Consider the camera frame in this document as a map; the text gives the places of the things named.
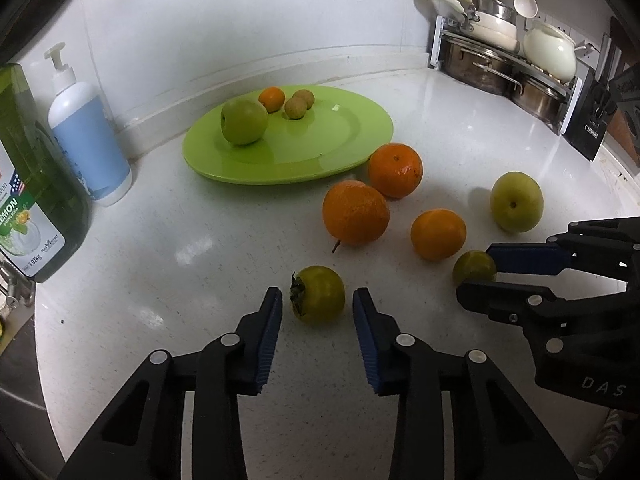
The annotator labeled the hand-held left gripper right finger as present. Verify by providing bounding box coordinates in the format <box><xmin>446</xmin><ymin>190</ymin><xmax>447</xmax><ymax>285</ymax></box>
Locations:
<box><xmin>352</xmin><ymin>287</ymin><xmax>571</xmax><ymax>480</ymax></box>

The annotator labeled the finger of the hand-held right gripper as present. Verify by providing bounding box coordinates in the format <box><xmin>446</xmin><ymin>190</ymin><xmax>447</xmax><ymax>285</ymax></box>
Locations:
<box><xmin>485</xmin><ymin>216</ymin><xmax>640</xmax><ymax>281</ymax></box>
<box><xmin>456</xmin><ymin>281</ymin><xmax>628</xmax><ymax>326</ymax></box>

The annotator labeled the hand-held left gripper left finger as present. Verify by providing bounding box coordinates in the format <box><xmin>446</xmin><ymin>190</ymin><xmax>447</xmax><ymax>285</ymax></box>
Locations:
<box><xmin>57</xmin><ymin>286</ymin><xmax>284</xmax><ymax>480</ymax></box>

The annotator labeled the green tomato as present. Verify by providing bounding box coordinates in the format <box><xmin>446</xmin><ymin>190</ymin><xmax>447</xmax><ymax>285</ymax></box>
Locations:
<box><xmin>453</xmin><ymin>250</ymin><xmax>498</xmax><ymax>287</ymax></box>
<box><xmin>290</xmin><ymin>265</ymin><xmax>346</xmax><ymax>324</ymax></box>

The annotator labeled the green plate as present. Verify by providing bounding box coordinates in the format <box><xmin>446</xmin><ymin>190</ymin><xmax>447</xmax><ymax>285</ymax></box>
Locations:
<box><xmin>182</xmin><ymin>85</ymin><xmax>394</xmax><ymax>186</ymax></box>

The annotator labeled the yellowish green apple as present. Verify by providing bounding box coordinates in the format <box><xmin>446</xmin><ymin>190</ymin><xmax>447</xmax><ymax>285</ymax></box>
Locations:
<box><xmin>489</xmin><ymin>171</ymin><xmax>544</xmax><ymax>234</ymax></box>

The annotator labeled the small orange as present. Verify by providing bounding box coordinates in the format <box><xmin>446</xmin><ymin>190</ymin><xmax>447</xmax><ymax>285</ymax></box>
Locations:
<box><xmin>410</xmin><ymin>208</ymin><xmax>468</xmax><ymax>262</ymax></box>

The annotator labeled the grey patterned cloth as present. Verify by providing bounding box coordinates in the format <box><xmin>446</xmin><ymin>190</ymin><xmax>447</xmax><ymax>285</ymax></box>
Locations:
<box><xmin>575</xmin><ymin>410</ymin><xmax>626</xmax><ymax>480</ymax></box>

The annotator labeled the black knife block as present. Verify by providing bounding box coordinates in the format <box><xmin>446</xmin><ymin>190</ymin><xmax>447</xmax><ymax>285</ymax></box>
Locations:
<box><xmin>565</xmin><ymin>67</ymin><xmax>618</xmax><ymax>161</ymax></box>

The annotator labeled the small steel pot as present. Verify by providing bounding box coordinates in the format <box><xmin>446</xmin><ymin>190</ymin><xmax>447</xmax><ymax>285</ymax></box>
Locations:
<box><xmin>510</xmin><ymin>72</ymin><xmax>568</xmax><ymax>123</ymax></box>

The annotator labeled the large steel pot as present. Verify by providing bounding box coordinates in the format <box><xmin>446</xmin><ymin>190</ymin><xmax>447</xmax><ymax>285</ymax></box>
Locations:
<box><xmin>442</xmin><ymin>37</ymin><xmax>516</xmax><ymax>96</ymax></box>

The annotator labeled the white ceramic pot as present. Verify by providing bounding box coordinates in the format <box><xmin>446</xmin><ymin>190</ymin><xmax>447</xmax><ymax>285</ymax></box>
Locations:
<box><xmin>522</xmin><ymin>22</ymin><xmax>593</xmax><ymax>82</ymax></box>

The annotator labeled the metal pot rack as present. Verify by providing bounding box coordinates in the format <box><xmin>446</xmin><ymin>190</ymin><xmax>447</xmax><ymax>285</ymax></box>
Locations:
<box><xmin>427</xmin><ymin>14</ymin><xmax>591</xmax><ymax>136</ymax></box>

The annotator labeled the steel pot with lid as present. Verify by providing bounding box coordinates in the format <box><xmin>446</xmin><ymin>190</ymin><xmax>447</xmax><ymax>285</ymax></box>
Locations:
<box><xmin>470</xmin><ymin>0</ymin><xmax>518</xmax><ymax>23</ymax></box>

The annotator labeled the white pump bottle blue label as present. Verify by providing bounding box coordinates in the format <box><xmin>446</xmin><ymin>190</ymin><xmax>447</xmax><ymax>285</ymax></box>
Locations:
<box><xmin>43</xmin><ymin>42</ymin><xmax>133</xmax><ymax>207</ymax></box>

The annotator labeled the green dish soap bottle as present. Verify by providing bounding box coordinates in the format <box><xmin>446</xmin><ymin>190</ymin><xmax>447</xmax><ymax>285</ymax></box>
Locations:
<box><xmin>0</xmin><ymin>62</ymin><xmax>91</xmax><ymax>283</ymax></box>

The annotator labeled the white pan cream handle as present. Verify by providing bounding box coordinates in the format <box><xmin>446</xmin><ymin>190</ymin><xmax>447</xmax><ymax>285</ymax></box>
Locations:
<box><xmin>416</xmin><ymin>0</ymin><xmax>521</xmax><ymax>53</ymax></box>

